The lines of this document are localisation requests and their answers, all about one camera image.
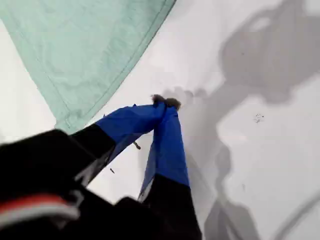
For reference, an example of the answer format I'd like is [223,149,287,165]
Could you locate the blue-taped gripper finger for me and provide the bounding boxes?
[137,97,204,240]
[69,94,168,187]

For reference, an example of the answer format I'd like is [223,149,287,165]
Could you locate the pale green T-shirt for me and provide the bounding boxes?
[0,0,177,135]

